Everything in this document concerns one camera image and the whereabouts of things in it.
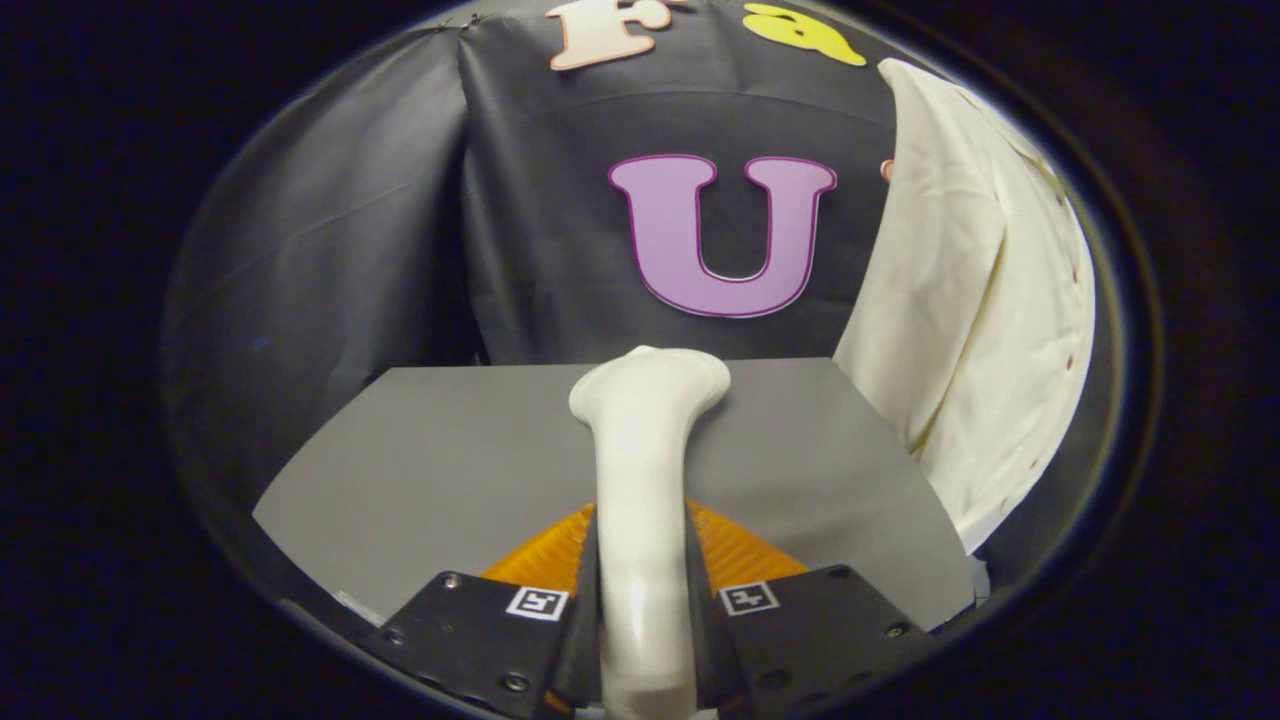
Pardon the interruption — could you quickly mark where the white garment steamer head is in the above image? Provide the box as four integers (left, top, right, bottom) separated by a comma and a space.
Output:
568, 345, 733, 720

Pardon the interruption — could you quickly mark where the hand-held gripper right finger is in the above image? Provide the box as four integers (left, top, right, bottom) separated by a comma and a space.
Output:
685, 500, 937, 713

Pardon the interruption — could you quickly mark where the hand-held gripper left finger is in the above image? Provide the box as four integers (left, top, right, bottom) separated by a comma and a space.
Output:
375, 503, 606, 720

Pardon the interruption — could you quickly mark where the cream button-up shirt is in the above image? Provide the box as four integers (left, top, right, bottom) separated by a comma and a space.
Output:
833, 58, 1098, 554

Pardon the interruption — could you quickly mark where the grey cabinet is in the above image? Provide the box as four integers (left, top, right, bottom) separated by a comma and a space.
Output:
250, 358, 976, 633

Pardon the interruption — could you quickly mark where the black backdrop cloth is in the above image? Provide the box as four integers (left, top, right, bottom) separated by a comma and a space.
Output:
160, 0, 1101, 481

